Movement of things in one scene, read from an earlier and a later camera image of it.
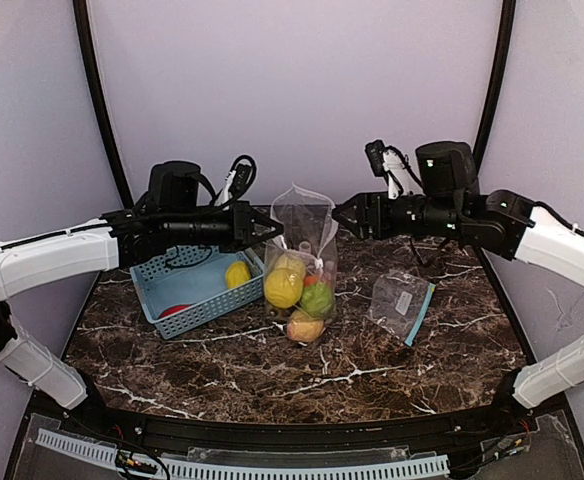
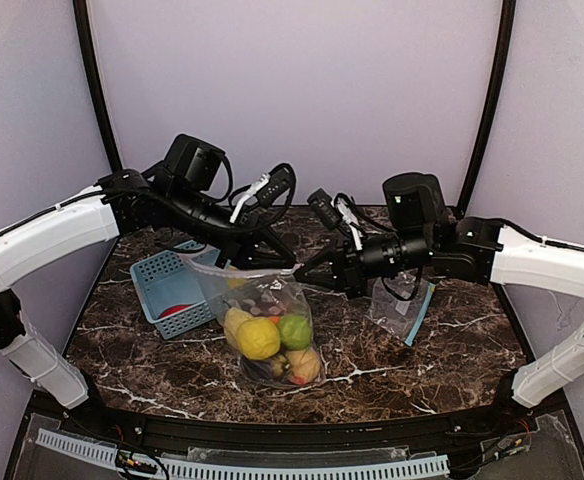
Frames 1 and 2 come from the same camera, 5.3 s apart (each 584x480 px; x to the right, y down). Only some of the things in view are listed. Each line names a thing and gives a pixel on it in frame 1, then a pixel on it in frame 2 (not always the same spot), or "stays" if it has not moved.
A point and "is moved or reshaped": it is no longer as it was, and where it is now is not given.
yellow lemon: x=283 y=287 to x=258 y=338
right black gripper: x=372 y=216 to x=352 y=267
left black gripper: x=243 y=225 to x=242 y=245
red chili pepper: x=173 y=309 stays
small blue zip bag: x=400 y=303 stays
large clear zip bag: x=301 y=263 is moved or reshaped
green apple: x=317 y=299 to x=295 y=331
